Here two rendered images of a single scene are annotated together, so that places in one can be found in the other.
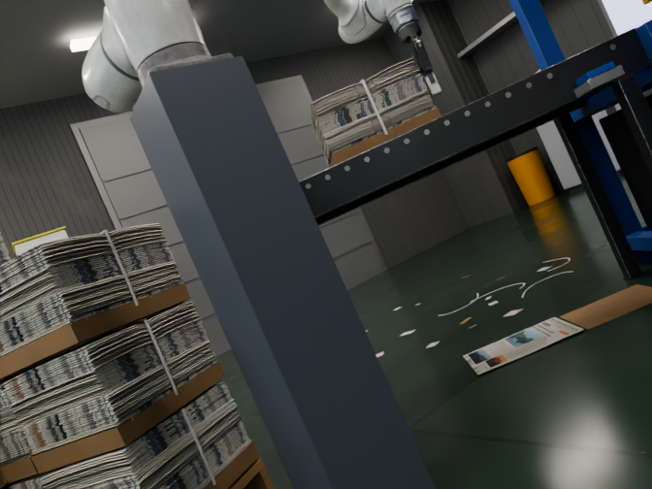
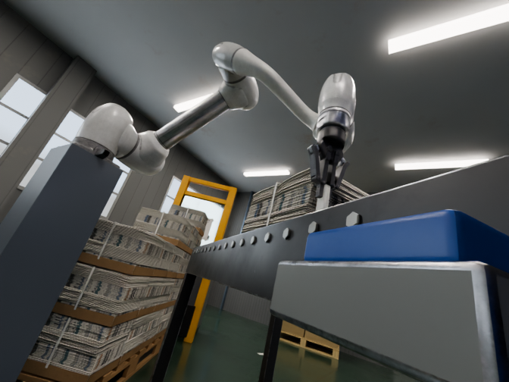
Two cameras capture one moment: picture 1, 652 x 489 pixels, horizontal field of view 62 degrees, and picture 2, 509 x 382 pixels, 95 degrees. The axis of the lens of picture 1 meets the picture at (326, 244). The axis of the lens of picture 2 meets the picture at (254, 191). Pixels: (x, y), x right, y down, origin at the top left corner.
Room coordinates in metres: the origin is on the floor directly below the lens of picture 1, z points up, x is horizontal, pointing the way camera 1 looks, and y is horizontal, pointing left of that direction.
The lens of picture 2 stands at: (1.41, -0.96, 0.69)
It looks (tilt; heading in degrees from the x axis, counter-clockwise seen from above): 22 degrees up; 68
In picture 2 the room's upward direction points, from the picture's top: 15 degrees clockwise
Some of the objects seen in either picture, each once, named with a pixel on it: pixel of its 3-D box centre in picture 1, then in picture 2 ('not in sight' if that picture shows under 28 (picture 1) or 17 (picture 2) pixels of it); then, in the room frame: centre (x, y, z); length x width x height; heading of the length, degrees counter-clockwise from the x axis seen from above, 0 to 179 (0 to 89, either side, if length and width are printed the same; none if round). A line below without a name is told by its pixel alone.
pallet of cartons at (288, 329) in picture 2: not in sight; (308, 322); (4.63, 2.79, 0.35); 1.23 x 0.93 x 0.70; 122
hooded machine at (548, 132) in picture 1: (581, 119); not in sight; (6.59, -3.46, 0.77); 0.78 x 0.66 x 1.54; 32
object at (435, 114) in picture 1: (410, 133); not in sight; (1.89, -0.43, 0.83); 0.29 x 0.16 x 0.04; 1
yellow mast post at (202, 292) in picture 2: not in sight; (213, 255); (2.29, 1.92, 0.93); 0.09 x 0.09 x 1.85; 66
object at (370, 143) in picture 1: (353, 158); not in sight; (1.89, -0.21, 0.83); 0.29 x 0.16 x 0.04; 1
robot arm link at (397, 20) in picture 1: (404, 19); (332, 126); (1.77, -0.53, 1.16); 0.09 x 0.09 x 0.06
